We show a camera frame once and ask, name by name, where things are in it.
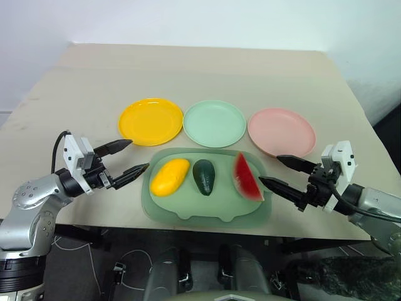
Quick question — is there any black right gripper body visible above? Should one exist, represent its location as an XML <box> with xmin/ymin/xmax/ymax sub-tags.
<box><xmin>305</xmin><ymin>164</ymin><xmax>339</xmax><ymax>208</ymax></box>

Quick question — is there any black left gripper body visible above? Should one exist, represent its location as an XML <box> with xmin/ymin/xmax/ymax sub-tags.
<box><xmin>83</xmin><ymin>155</ymin><xmax>114</xmax><ymax>191</ymax></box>

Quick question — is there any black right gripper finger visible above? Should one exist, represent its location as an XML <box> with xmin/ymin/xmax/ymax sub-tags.
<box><xmin>276</xmin><ymin>154</ymin><xmax>317</xmax><ymax>172</ymax></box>
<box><xmin>258</xmin><ymin>177</ymin><xmax>306</xmax><ymax>211</ymax></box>

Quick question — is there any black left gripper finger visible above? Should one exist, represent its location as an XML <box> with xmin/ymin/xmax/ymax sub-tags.
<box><xmin>109</xmin><ymin>162</ymin><xmax>150</xmax><ymax>191</ymax></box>
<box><xmin>93</xmin><ymin>139</ymin><xmax>133</xmax><ymax>158</ymax></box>

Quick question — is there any pink plate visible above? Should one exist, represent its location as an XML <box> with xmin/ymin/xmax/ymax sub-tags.
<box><xmin>247</xmin><ymin>108</ymin><xmax>316</xmax><ymax>159</ymax></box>

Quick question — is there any yellow plate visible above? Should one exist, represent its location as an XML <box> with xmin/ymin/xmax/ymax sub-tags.
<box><xmin>118</xmin><ymin>98</ymin><xmax>184</xmax><ymax>147</ymax></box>

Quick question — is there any green plate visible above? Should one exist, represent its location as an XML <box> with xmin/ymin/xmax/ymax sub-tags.
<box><xmin>182</xmin><ymin>100</ymin><xmax>247</xmax><ymax>149</ymax></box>

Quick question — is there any red watermelon slice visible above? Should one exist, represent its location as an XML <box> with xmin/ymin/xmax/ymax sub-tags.
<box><xmin>232</xmin><ymin>152</ymin><xmax>265</xmax><ymax>203</ymax></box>

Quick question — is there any yellow mango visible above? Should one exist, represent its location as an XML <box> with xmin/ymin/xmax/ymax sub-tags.
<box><xmin>150</xmin><ymin>158</ymin><xmax>191</xmax><ymax>198</ymax></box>

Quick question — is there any dark green avocado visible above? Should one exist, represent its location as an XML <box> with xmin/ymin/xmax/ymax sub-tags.
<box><xmin>192</xmin><ymin>159</ymin><xmax>216</xmax><ymax>198</ymax></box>

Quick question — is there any green translucent tray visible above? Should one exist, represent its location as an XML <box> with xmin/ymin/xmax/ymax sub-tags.
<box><xmin>140</xmin><ymin>147</ymin><xmax>273</xmax><ymax>226</ymax></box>

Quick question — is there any dark rounded robot leg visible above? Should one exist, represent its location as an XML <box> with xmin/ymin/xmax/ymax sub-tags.
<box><xmin>219</xmin><ymin>244</ymin><xmax>272</xmax><ymax>301</ymax></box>
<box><xmin>143</xmin><ymin>247</ymin><xmax>192</xmax><ymax>301</ymax></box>

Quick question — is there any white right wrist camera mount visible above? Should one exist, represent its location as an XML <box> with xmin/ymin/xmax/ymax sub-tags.
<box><xmin>321</xmin><ymin>140</ymin><xmax>359</xmax><ymax>213</ymax></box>

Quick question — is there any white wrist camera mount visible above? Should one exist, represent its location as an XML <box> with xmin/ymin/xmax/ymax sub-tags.
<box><xmin>62</xmin><ymin>134</ymin><xmax>95</xmax><ymax>196</ymax></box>
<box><xmin>321</xmin><ymin>140</ymin><xmax>359</xmax><ymax>213</ymax></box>

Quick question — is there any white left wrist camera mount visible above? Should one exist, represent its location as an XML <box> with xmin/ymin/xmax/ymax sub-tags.
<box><xmin>62</xmin><ymin>134</ymin><xmax>95</xmax><ymax>196</ymax></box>

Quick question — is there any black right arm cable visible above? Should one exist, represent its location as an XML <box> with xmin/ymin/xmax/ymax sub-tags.
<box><xmin>331</xmin><ymin>184</ymin><xmax>401</xmax><ymax>224</ymax></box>

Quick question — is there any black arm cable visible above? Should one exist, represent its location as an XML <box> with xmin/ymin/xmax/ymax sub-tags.
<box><xmin>331</xmin><ymin>184</ymin><xmax>401</xmax><ymax>224</ymax></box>
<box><xmin>51</xmin><ymin>130</ymin><xmax>70</xmax><ymax>174</ymax></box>

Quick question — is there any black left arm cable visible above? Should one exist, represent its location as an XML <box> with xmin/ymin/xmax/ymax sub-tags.
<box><xmin>51</xmin><ymin>130</ymin><xmax>70</xmax><ymax>174</ymax></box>

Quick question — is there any black table frame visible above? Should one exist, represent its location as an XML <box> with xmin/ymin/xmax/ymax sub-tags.
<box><xmin>53</xmin><ymin>224</ymin><xmax>373</xmax><ymax>255</ymax></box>

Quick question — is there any white floor cable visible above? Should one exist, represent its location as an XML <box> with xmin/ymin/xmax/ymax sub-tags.
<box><xmin>51</xmin><ymin>235</ymin><xmax>154</xmax><ymax>292</ymax></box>

